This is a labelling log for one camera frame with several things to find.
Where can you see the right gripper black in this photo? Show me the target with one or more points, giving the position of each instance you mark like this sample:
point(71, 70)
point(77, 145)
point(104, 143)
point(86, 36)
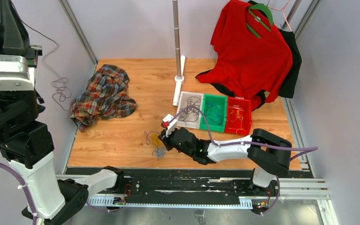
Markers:
point(166, 140)

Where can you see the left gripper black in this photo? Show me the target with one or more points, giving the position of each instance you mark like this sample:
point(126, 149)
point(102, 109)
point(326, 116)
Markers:
point(16, 39)

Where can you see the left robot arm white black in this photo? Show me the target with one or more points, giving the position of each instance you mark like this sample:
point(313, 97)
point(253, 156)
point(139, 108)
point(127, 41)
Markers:
point(26, 143)

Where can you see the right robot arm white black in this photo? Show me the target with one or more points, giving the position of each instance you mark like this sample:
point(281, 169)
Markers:
point(271, 153)

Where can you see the white plastic bin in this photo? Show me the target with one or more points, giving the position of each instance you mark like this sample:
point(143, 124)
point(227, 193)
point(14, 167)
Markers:
point(191, 117)

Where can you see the green plastic bin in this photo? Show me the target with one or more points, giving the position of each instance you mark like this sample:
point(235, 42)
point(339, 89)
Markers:
point(214, 109)

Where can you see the red plastic bin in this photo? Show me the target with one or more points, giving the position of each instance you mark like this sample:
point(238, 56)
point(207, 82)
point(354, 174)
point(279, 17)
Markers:
point(239, 118)

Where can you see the metal pole with white base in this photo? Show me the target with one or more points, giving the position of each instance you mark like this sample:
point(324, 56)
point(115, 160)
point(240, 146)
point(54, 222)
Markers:
point(180, 59)

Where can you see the plaid flannel shirt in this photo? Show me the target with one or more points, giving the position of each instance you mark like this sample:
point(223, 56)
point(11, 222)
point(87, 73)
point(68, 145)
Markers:
point(106, 97)

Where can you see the red t-shirt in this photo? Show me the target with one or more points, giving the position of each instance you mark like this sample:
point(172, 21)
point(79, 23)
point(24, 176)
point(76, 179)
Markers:
point(233, 70)

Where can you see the black t-shirt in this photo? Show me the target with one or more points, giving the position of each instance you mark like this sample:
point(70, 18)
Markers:
point(278, 52)

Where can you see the green clothes hanger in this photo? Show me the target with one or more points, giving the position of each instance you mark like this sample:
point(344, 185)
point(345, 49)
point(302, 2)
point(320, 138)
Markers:
point(259, 20)

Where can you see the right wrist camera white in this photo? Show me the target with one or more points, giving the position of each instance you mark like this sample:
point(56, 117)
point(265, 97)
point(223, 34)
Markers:
point(169, 123)

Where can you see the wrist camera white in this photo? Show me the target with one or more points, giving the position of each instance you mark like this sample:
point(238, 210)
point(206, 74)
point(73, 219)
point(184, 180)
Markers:
point(15, 74)
point(169, 123)

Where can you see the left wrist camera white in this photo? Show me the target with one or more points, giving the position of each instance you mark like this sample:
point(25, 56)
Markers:
point(15, 74)

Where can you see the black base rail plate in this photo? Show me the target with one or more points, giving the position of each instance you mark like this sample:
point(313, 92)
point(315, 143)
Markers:
point(190, 187)

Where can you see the aluminium frame post left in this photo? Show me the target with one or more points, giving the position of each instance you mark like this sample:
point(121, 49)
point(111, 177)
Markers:
point(78, 30)

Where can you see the aluminium frame post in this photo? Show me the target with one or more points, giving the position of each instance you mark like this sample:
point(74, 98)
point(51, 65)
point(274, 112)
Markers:
point(78, 30)
point(303, 14)

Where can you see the pink wire hanger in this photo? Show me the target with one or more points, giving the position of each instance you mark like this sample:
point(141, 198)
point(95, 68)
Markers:
point(282, 10)

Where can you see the aluminium frame post right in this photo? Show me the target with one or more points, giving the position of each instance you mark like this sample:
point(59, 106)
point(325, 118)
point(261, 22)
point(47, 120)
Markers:
point(303, 14)

